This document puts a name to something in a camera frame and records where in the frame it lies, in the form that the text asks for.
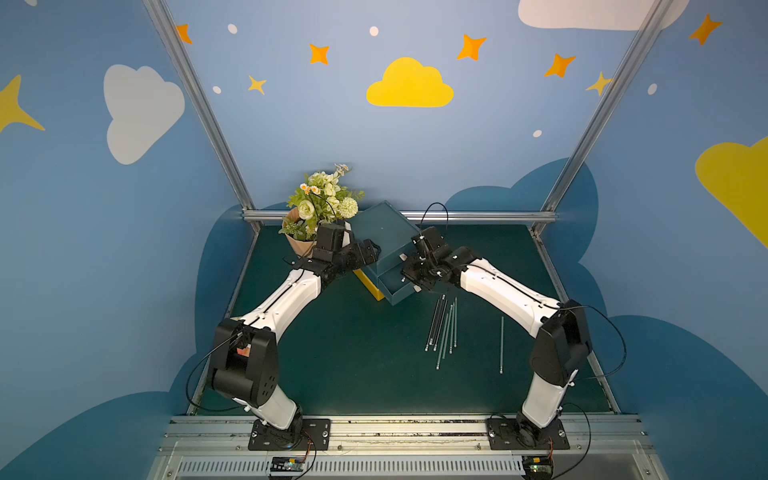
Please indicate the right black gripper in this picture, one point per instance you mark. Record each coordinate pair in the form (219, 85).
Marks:
(414, 270)

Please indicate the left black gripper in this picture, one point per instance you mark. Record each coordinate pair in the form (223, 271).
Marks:
(366, 252)

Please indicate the teal drawer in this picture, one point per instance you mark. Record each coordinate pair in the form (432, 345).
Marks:
(395, 286)

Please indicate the black pencil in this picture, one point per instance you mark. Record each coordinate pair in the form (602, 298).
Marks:
(437, 318)
(435, 346)

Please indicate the yellow bottom drawer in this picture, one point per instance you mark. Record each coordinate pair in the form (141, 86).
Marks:
(369, 285)

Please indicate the teal drawer cabinet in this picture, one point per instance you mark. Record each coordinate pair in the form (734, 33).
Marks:
(387, 227)

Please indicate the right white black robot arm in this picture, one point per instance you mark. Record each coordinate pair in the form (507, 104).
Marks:
(562, 340)

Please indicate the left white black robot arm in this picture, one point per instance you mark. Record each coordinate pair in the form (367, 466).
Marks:
(244, 362)

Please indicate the terracotta flower pot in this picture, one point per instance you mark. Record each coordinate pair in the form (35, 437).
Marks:
(300, 227)

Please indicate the artificial green white flowers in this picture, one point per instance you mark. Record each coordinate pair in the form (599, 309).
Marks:
(325, 191)

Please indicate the left green circuit board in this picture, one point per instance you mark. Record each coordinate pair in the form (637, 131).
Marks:
(287, 466)

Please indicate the green circuit board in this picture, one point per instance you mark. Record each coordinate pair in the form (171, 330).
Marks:
(287, 466)
(537, 468)

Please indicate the right green circuit board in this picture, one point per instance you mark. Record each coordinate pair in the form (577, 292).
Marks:
(537, 468)

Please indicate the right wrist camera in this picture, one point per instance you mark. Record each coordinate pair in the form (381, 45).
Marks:
(430, 244)

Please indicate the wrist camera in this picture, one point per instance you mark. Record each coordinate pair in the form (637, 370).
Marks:
(332, 237)
(430, 244)

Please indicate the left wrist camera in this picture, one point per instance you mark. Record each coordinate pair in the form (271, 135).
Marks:
(332, 237)

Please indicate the aluminium back frame bar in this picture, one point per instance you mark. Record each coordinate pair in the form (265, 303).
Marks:
(458, 217)

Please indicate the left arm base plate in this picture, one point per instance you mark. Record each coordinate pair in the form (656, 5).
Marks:
(297, 436)

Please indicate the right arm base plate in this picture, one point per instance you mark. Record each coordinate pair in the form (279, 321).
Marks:
(511, 434)

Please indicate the left aluminium frame post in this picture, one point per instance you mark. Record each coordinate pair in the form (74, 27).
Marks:
(162, 20)

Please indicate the aluminium frame post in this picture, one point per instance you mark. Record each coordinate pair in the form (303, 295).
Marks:
(639, 48)
(162, 20)

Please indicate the aluminium front rail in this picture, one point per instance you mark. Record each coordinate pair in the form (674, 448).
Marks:
(602, 446)

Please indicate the right aluminium frame post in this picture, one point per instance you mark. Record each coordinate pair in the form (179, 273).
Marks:
(639, 48)

